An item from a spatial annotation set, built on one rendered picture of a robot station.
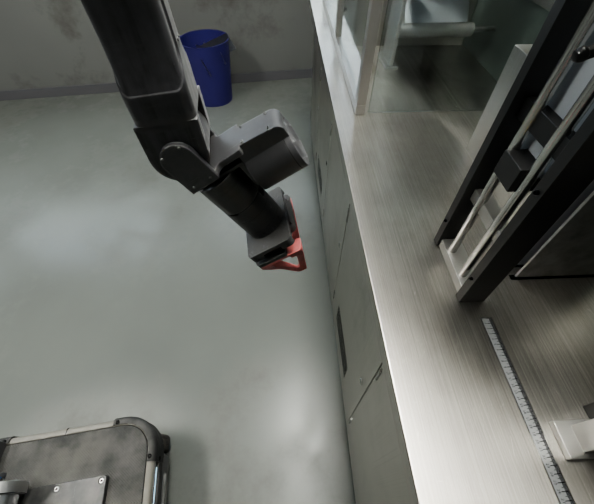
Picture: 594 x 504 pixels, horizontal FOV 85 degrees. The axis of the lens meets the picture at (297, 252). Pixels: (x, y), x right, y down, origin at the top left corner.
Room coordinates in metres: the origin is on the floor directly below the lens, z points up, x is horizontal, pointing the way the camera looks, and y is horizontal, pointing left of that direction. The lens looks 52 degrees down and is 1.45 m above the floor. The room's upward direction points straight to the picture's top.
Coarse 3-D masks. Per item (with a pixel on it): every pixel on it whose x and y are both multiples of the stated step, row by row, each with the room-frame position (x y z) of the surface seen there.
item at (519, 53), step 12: (516, 48) 0.80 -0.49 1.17; (528, 48) 0.79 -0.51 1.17; (516, 60) 0.78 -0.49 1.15; (504, 72) 0.80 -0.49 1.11; (516, 72) 0.76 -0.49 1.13; (504, 84) 0.78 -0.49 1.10; (492, 96) 0.80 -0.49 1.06; (504, 96) 0.76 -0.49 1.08; (492, 108) 0.78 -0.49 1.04; (480, 120) 0.81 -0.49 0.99; (492, 120) 0.76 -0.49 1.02; (480, 132) 0.78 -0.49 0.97; (468, 144) 0.81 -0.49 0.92; (480, 144) 0.76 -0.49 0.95
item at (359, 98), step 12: (324, 0) 2.08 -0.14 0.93; (372, 0) 1.00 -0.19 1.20; (372, 12) 1.00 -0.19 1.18; (336, 24) 1.58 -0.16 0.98; (372, 24) 1.00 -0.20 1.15; (336, 36) 1.58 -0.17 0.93; (372, 36) 1.00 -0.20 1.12; (336, 48) 1.52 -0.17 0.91; (372, 48) 1.00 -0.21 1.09; (372, 60) 1.00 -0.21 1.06; (348, 72) 1.23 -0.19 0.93; (360, 72) 1.01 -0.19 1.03; (348, 84) 1.17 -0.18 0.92; (360, 84) 1.00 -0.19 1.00; (360, 96) 1.00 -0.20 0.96; (360, 108) 1.00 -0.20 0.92
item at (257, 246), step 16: (272, 192) 0.36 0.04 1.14; (256, 208) 0.29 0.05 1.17; (272, 208) 0.30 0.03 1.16; (240, 224) 0.28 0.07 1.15; (256, 224) 0.28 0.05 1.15; (272, 224) 0.29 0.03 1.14; (288, 224) 0.29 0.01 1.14; (256, 240) 0.28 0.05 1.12; (272, 240) 0.27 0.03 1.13; (288, 240) 0.27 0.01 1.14; (256, 256) 0.26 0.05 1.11
